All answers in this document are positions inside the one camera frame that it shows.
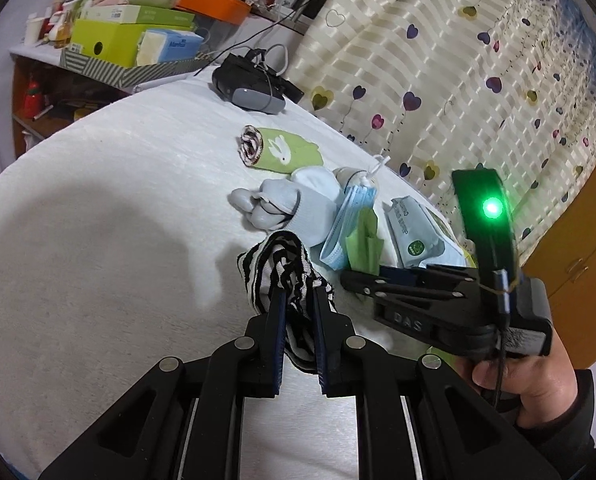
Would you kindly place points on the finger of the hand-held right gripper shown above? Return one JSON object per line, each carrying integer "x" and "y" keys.
{"x": 403, "y": 274}
{"x": 363, "y": 282}

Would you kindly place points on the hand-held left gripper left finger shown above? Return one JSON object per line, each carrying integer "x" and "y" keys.
{"x": 279, "y": 332}

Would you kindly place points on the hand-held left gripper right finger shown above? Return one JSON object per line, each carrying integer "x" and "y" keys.
{"x": 321, "y": 335}

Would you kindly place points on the green cloth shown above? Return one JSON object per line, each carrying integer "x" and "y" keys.
{"x": 362, "y": 245}

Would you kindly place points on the blue face mask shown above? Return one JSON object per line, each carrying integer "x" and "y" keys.
{"x": 343, "y": 230}

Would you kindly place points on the black white striped sock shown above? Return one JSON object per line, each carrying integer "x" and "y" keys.
{"x": 273, "y": 260}

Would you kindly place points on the person's right forearm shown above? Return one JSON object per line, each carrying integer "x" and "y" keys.
{"x": 573, "y": 425}

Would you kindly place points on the person's right hand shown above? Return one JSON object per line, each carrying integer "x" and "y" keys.
{"x": 533, "y": 385}

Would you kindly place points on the wet wipes packet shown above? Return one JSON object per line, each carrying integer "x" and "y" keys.
{"x": 408, "y": 235}

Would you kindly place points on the wooden cabinet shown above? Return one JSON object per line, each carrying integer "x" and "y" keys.
{"x": 583, "y": 260}

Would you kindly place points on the light blue grey-toed sock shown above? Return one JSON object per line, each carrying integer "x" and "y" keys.
{"x": 273, "y": 200}

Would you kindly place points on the green rabbit print sock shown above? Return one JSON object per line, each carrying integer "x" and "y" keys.
{"x": 288, "y": 150}

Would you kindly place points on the heart print curtain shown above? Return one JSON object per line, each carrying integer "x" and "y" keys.
{"x": 428, "y": 60}

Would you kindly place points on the white blanket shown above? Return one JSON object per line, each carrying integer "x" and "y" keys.
{"x": 118, "y": 210}

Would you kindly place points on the grey black headset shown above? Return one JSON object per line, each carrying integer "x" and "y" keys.
{"x": 250, "y": 91}

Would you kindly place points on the striped cardboard tray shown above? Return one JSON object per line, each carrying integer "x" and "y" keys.
{"x": 123, "y": 76}

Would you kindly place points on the blue tissue pack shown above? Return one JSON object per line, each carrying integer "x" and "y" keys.
{"x": 170, "y": 45}

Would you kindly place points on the orange box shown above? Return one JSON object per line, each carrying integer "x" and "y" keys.
{"x": 213, "y": 2}

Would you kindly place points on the red bottle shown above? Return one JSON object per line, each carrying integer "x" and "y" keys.
{"x": 32, "y": 100}

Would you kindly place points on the lime green box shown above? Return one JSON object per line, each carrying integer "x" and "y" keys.
{"x": 103, "y": 40}

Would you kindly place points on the flat light green box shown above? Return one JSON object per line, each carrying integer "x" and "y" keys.
{"x": 138, "y": 14}

